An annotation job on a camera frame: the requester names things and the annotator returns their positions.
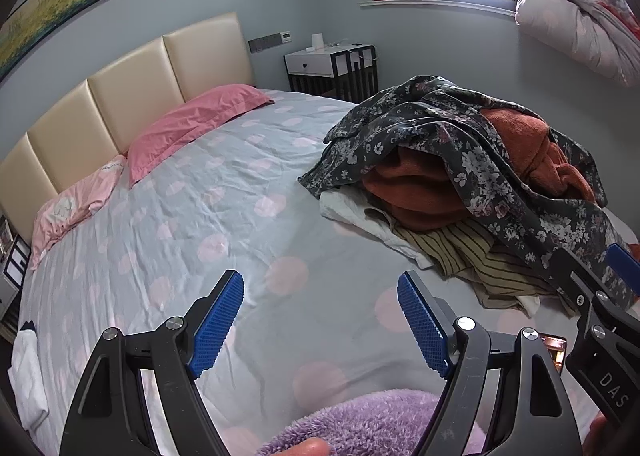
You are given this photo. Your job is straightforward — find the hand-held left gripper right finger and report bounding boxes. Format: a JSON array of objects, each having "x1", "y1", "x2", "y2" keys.
[{"x1": 396, "y1": 270, "x2": 583, "y2": 456}]

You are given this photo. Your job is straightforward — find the dark pink pillow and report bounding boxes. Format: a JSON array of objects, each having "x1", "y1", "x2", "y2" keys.
[{"x1": 127, "y1": 85, "x2": 275, "y2": 188}]

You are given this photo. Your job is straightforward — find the person's left hand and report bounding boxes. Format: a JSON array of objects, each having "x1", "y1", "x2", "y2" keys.
[{"x1": 292, "y1": 437, "x2": 331, "y2": 456}]

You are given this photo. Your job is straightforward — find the framed landscape painting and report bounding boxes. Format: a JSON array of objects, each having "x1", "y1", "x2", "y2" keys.
[{"x1": 0, "y1": 0, "x2": 191, "y2": 82}]

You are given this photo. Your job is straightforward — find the olive striped garment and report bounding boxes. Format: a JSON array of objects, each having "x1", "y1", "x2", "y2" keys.
[{"x1": 390, "y1": 219, "x2": 576, "y2": 309}]

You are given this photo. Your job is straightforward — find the grey pink-dotted bed sheet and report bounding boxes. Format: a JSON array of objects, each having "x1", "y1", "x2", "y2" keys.
[{"x1": 17, "y1": 86, "x2": 640, "y2": 456}]

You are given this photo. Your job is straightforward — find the light pink printed pillow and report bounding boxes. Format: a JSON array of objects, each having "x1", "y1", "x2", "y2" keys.
[{"x1": 27, "y1": 155, "x2": 128, "y2": 271}]

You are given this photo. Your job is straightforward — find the white pink duvet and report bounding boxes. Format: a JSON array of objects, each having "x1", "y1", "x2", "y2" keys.
[{"x1": 515, "y1": 0, "x2": 640, "y2": 87}]

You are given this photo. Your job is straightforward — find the white black bedside table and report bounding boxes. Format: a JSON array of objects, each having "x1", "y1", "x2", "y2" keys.
[
  {"x1": 0, "y1": 213, "x2": 33, "y2": 337},
  {"x1": 284, "y1": 44, "x2": 377, "y2": 104}
]

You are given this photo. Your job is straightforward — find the crumpled white garment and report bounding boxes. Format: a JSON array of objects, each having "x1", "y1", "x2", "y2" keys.
[{"x1": 319, "y1": 189, "x2": 433, "y2": 271}]

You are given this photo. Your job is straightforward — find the grey wall switch panel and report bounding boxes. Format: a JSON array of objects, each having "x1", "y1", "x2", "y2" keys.
[{"x1": 248, "y1": 35, "x2": 281, "y2": 53}]

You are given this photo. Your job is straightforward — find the person's right hand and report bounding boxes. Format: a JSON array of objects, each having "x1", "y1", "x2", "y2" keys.
[{"x1": 582, "y1": 411, "x2": 618, "y2": 456}]

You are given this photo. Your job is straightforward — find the beige padded headboard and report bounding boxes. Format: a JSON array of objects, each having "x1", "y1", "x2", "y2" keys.
[{"x1": 0, "y1": 11, "x2": 257, "y2": 232}]

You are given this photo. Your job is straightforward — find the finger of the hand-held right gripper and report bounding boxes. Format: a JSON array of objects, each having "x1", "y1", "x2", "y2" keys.
[
  {"x1": 606, "y1": 242, "x2": 640, "y2": 298},
  {"x1": 549, "y1": 247, "x2": 626, "y2": 337}
]

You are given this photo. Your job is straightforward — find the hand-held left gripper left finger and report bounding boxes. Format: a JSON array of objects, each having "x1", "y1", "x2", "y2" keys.
[{"x1": 60, "y1": 269, "x2": 245, "y2": 456}]

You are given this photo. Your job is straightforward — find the rust orange fleece garment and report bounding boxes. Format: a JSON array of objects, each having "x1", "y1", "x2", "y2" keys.
[{"x1": 362, "y1": 108, "x2": 598, "y2": 233}]

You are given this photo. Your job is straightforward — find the purple fleece robe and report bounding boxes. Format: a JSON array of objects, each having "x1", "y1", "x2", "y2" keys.
[{"x1": 255, "y1": 388, "x2": 486, "y2": 456}]

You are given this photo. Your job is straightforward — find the folded white garment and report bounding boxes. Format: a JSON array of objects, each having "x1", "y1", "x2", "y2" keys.
[{"x1": 9, "y1": 321, "x2": 51, "y2": 437}]

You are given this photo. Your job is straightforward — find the dark floral pants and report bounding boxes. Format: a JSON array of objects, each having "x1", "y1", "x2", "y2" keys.
[{"x1": 297, "y1": 75, "x2": 640, "y2": 309}]

